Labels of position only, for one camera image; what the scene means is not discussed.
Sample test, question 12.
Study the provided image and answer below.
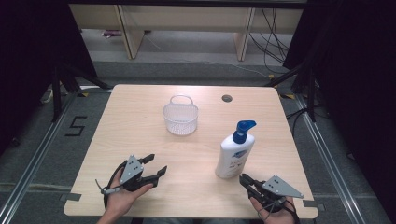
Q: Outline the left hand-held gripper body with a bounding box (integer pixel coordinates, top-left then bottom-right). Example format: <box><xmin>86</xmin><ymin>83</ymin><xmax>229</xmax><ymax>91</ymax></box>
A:
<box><xmin>119</xmin><ymin>154</ymin><xmax>155</xmax><ymax>192</ymax></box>

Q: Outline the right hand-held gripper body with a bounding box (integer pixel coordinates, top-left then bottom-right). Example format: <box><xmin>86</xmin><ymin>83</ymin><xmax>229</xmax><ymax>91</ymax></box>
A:
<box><xmin>253</xmin><ymin>175</ymin><xmax>304</xmax><ymax>214</ymax></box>

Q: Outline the white lotion bottle blue pump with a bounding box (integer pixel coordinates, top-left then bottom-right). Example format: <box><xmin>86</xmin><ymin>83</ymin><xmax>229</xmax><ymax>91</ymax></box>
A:
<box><xmin>214</xmin><ymin>119</ymin><xmax>258</xmax><ymax>180</ymax></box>

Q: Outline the white plastic mesh basket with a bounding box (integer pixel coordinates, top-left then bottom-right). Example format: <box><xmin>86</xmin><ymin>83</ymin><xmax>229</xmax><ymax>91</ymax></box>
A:
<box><xmin>163</xmin><ymin>94</ymin><xmax>200</xmax><ymax>136</ymax></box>

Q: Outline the person's right hand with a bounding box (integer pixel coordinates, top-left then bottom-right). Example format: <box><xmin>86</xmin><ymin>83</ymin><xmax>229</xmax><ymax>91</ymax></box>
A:
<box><xmin>249</xmin><ymin>195</ymin><xmax>297</xmax><ymax>224</ymax></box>

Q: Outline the person's left hand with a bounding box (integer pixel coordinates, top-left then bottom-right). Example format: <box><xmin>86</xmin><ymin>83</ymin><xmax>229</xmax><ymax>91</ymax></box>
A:
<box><xmin>104</xmin><ymin>168</ymin><xmax>155</xmax><ymax>218</ymax></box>

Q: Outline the grey tape patch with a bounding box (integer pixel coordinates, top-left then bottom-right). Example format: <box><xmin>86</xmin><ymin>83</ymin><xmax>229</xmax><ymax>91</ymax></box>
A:
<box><xmin>59</xmin><ymin>192</ymin><xmax>82</xmax><ymax>203</ymax></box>
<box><xmin>302</xmin><ymin>199</ymin><xmax>327</xmax><ymax>213</ymax></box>

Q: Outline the black metal stand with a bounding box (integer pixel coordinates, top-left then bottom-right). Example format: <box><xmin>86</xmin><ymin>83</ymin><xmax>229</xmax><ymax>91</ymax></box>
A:
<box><xmin>50</xmin><ymin>61</ymin><xmax>113</xmax><ymax>123</ymax></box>
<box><xmin>263</xmin><ymin>60</ymin><xmax>318</xmax><ymax>123</ymax></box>

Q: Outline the black curtain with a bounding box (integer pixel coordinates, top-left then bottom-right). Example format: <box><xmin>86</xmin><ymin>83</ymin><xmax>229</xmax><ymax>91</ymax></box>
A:
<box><xmin>0</xmin><ymin>0</ymin><xmax>98</xmax><ymax>157</ymax></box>
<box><xmin>282</xmin><ymin>0</ymin><xmax>396</xmax><ymax>216</ymax></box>

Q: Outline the small pink item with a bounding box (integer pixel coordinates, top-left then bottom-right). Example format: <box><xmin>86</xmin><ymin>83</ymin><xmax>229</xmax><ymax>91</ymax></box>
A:
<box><xmin>101</xmin><ymin>29</ymin><xmax>123</xmax><ymax>39</ymax></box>

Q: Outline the black strap on right gripper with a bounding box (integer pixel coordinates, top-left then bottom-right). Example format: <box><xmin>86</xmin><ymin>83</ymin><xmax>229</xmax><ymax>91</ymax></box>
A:
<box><xmin>257</xmin><ymin>199</ymin><xmax>302</xmax><ymax>224</ymax></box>

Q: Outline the black strap on gripper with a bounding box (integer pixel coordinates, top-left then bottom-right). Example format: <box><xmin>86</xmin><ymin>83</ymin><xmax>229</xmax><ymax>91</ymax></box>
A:
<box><xmin>257</xmin><ymin>199</ymin><xmax>302</xmax><ymax>224</ymax></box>
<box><xmin>94</xmin><ymin>160</ymin><xmax>129</xmax><ymax>209</ymax></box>

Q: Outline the black strap on left gripper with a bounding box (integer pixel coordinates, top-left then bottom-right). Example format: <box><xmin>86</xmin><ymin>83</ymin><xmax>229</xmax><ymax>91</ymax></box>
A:
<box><xmin>94</xmin><ymin>160</ymin><xmax>129</xmax><ymax>209</ymax></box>

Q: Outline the silver floor rail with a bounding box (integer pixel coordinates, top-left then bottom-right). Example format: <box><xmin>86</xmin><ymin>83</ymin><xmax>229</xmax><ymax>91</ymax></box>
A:
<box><xmin>294</xmin><ymin>93</ymin><xmax>368</xmax><ymax>224</ymax></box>
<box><xmin>0</xmin><ymin>91</ymin><xmax>78</xmax><ymax>222</ymax></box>

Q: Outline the bundle of black cables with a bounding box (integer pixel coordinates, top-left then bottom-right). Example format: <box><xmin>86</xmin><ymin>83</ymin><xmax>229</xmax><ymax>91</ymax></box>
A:
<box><xmin>247</xmin><ymin>7</ymin><xmax>291</xmax><ymax>75</ymax></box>

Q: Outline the light wooden desk frame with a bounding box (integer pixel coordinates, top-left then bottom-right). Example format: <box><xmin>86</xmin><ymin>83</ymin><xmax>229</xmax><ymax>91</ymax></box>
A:
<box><xmin>68</xmin><ymin>3</ymin><xmax>304</xmax><ymax>63</ymax></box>

